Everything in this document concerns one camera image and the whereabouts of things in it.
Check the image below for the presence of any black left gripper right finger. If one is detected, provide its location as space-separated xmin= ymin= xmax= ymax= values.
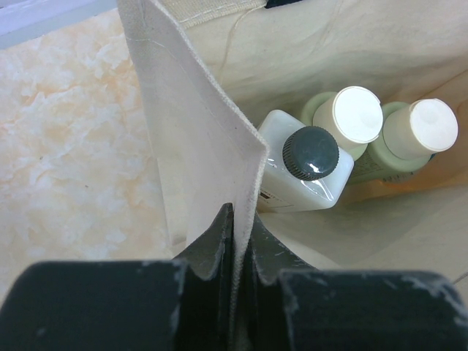
xmin=244 ymin=219 xmax=467 ymax=350

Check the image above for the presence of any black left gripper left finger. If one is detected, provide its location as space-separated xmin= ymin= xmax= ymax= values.
xmin=1 ymin=203 xmax=234 ymax=350

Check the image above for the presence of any white bottle dark cap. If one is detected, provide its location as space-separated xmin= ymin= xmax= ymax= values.
xmin=257 ymin=110 xmax=354 ymax=213

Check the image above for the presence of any green bottle beige cap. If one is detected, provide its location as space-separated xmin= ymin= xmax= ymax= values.
xmin=299 ymin=86 xmax=383 ymax=160

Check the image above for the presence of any beige canvas tote bag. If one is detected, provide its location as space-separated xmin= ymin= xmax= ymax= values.
xmin=115 ymin=0 xmax=468 ymax=286

